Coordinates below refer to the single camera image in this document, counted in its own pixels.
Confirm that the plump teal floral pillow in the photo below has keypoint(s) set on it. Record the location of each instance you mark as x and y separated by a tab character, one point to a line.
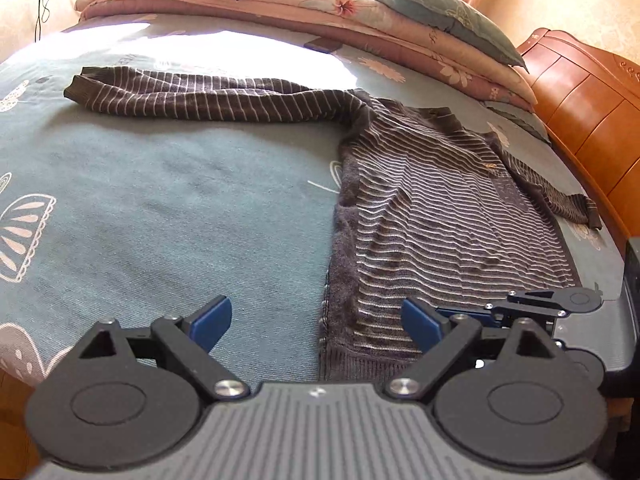
450	15

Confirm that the grey striped sweater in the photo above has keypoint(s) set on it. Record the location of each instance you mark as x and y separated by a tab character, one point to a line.
425	210

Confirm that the pink floral folded quilt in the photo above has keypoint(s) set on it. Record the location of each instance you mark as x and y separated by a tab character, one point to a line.
300	15

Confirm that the flat teal pillow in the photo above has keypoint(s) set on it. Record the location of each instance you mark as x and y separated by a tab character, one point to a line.
520	120

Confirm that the black smartphone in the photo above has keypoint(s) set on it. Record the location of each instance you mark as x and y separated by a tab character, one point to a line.
322	45

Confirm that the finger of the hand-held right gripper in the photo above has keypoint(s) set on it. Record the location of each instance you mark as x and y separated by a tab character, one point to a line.
550	302

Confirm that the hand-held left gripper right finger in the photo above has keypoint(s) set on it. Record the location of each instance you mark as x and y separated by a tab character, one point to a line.
422	325

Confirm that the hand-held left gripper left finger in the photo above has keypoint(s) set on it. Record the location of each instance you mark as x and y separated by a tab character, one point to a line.
212	320

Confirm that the wooden headboard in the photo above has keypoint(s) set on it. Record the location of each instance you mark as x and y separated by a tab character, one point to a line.
590	110

